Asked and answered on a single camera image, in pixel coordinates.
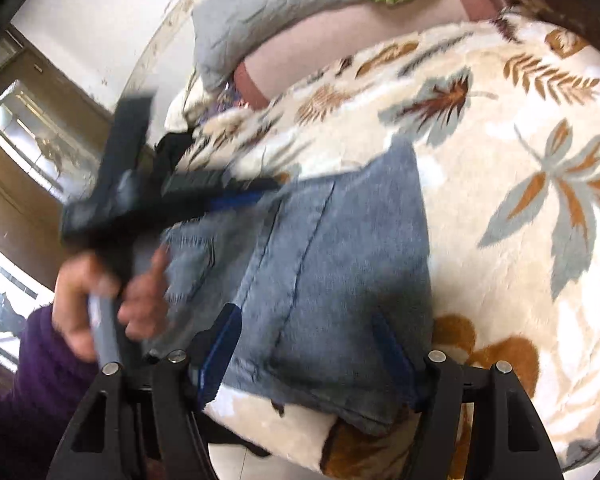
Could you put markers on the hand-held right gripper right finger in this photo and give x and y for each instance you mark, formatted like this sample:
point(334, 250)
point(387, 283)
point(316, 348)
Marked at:
point(396, 356)

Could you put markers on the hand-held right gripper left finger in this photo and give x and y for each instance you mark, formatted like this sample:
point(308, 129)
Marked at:
point(221, 355)

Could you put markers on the blue denim pants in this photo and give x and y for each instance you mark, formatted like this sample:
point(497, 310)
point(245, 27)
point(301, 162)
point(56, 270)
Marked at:
point(330, 285)

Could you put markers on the person's left hand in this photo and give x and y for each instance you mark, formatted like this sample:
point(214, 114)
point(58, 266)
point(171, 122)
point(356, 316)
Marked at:
point(75, 305)

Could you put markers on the black cloth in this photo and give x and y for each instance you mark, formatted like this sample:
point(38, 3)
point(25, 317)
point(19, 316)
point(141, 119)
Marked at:
point(172, 152)

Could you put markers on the wooden cabinet with glass door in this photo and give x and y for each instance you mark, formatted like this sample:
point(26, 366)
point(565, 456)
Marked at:
point(10, 170)

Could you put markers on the leaf print blanket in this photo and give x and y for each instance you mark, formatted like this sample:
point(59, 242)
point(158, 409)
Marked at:
point(505, 160)

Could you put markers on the grey pillow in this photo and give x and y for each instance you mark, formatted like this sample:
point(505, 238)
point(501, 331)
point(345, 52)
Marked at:
point(260, 10)

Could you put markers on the pink bed sheet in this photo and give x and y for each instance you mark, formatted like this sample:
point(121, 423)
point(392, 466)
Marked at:
point(330, 35)

